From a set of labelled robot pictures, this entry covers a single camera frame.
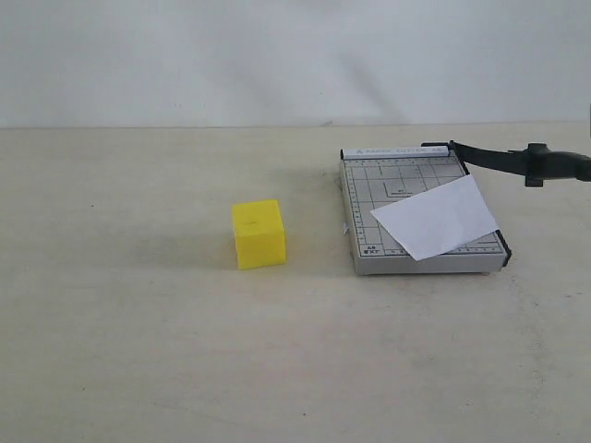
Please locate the yellow cube block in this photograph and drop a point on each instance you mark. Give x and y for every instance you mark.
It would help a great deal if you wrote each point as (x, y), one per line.
(259, 233)

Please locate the white paper sheet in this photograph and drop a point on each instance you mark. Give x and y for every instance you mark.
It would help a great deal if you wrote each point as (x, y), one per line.
(437, 221)

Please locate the black cutter blade lever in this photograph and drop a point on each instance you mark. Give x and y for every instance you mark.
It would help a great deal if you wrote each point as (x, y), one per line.
(537, 163)

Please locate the grey paper cutter base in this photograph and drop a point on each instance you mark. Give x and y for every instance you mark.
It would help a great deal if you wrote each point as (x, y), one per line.
(371, 179)

